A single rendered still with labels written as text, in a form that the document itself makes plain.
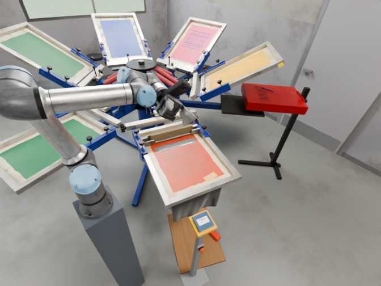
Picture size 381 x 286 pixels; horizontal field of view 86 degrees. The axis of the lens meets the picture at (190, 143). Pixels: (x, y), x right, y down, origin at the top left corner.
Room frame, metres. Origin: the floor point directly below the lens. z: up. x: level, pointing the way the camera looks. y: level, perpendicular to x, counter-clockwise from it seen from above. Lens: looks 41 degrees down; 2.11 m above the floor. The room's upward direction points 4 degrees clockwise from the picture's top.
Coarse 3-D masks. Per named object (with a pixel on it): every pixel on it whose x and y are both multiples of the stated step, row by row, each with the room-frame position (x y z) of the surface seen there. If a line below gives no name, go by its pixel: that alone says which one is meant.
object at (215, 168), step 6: (174, 138) 1.37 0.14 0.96; (180, 138) 1.37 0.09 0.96; (186, 138) 1.38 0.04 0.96; (192, 144) 1.31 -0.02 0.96; (198, 144) 1.31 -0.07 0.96; (204, 150) 1.24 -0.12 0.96; (204, 156) 1.17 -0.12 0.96; (210, 162) 1.11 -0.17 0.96; (216, 168) 1.05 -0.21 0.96; (198, 174) 0.98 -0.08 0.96; (204, 174) 0.98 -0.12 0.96; (222, 174) 1.00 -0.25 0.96; (198, 180) 0.92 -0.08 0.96; (204, 180) 0.93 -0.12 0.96
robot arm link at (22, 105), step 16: (0, 80) 0.53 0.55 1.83; (144, 80) 0.73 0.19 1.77; (0, 96) 0.47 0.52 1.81; (16, 96) 0.48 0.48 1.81; (32, 96) 0.49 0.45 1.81; (48, 96) 0.52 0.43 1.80; (64, 96) 0.54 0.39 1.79; (80, 96) 0.56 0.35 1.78; (96, 96) 0.58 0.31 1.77; (112, 96) 0.60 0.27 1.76; (128, 96) 0.63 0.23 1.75; (144, 96) 0.64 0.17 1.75; (0, 112) 0.46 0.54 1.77; (16, 112) 0.46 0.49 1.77; (32, 112) 0.47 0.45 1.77; (48, 112) 0.49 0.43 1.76; (64, 112) 0.53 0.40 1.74
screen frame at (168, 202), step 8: (152, 128) 1.44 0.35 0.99; (160, 128) 1.45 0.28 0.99; (168, 128) 1.49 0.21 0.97; (208, 144) 1.31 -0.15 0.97; (216, 152) 1.20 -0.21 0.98; (224, 160) 1.11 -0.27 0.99; (152, 168) 0.98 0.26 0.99; (232, 168) 1.03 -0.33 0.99; (152, 176) 0.92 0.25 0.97; (232, 176) 0.95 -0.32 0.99; (240, 176) 0.96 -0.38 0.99; (160, 184) 0.84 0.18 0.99; (208, 184) 0.87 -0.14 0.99; (216, 184) 0.87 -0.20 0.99; (224, 184) 0.89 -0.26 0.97; (160, 192) 0.77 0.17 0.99; (192, 192) 0.79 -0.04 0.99; (200, 192) 0.80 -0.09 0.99; (168, 200) 0.72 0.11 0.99; (176, 200) 0.72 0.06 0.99; (184, 200) 0.74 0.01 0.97
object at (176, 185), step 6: (156, 144) 1.28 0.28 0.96; (162, 144) 1.28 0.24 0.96; (168, 150) 1.21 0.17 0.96; (156, 156) 1.13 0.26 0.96; (162, 156) 1.14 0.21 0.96; (162, 162) 1.07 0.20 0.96; (162, 168) 1.01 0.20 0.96; (168, 168) 1.02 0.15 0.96; (168, 174) 0.96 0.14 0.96; (168, 180) 0.90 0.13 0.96; (174, 180) 0.91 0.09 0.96; (180, 180) 0.91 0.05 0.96; (186, 180) 0.91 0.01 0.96; (192, 180) 0.92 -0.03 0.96; (174, 186) 0.86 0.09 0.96; (180, 186) 0.86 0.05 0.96; (186, 186) 0.86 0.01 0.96
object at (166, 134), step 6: (186, 126) 1.42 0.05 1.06; (192, 126) 1.43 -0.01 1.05; (162, 132) 1.31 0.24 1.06; (168, 132) 1.33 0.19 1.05; (174, 132) 1.35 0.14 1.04; (180, 132) 1.38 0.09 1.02; (186, 132) 1.41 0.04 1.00; (150, 138) 1.27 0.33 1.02; (156, 138) 1.28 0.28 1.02; (162, 138) 1.30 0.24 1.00
